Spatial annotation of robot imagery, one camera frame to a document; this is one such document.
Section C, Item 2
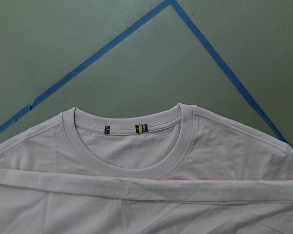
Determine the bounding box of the pink printed t-shirt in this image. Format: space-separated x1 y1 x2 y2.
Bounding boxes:
0 103 293 234

